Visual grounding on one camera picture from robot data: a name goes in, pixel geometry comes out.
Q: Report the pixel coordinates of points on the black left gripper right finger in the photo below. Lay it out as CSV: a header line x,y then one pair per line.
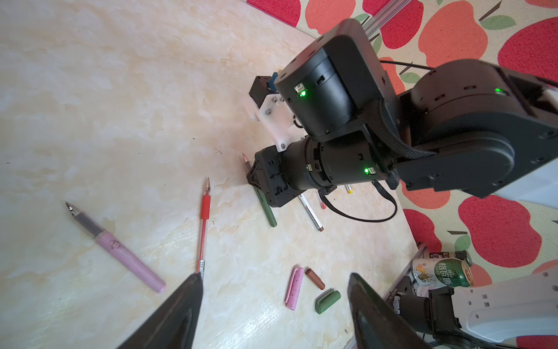
x,y
376,323

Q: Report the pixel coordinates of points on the brown pen cap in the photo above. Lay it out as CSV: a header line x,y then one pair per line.
x,y
315,278

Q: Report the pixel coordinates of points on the pink pen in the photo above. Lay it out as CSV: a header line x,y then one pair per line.
x,y
117,249

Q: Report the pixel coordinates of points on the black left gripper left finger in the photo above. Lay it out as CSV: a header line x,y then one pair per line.
x,y
174,323

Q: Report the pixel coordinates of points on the aluminium right rear frame post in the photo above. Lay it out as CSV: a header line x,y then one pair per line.
x,y
373,25

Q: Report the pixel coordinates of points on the green pen cap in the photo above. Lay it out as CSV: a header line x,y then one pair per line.
x,y
326,300

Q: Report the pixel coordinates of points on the white silver pen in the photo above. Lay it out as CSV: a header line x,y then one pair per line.
x,y
314,218

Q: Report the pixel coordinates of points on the green drink can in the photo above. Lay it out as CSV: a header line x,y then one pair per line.
x,y
442,272

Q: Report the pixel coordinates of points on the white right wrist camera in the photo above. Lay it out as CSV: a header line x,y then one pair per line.
x,y
264,104

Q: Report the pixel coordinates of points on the red pen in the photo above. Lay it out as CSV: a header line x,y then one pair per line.
x,y
205,215

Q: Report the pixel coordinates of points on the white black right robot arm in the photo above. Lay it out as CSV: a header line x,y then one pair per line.
x,y
466,125

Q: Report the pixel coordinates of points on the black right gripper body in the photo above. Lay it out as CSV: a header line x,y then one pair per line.
x,y
308,164

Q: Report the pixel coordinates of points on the pink pen cap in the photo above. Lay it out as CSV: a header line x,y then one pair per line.
x,y
293,290

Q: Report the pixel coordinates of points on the green pen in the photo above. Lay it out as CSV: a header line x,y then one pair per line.
x,y
260,195

